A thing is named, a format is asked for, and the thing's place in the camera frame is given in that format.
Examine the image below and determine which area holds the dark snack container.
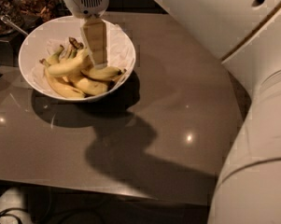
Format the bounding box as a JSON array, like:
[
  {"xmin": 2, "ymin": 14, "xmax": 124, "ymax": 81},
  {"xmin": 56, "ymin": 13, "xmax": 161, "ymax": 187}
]
[{"xmin": 13, "ymin": 0, "xmax": 62, "ymax": 25}]

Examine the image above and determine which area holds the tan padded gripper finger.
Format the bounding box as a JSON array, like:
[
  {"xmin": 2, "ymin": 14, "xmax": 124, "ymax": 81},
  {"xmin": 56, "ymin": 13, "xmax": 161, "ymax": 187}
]
[{"xmin": 80, "ymin": 18, "xmax": 107, "ymax": 68}]

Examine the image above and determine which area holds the white bowl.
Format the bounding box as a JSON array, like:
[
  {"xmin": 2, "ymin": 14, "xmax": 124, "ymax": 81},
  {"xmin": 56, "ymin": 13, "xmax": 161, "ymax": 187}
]
[{"xmin": 18, "ymin": 15, "xmax": 137, "ymax": 103}]

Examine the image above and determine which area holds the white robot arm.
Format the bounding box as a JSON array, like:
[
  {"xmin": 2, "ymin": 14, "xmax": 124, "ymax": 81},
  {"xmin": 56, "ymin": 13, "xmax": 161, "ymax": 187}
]
[{"xmin": 154, "ymin": 0, "xmax": 281, "ymax": 224}]

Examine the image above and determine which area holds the black cable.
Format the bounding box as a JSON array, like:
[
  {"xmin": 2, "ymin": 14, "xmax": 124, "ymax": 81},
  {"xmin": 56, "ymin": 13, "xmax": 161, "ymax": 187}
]
[{"xmin": 0, "ymin": 207, "xmax": 32, "ymax": 224}]

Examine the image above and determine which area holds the metal spoon handle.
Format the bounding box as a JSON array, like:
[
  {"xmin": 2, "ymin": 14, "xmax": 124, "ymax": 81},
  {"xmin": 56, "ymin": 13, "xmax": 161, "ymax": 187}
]
[{"xmin": 0, "ymin": 15, "xmax": 28, "ymax": 36}]

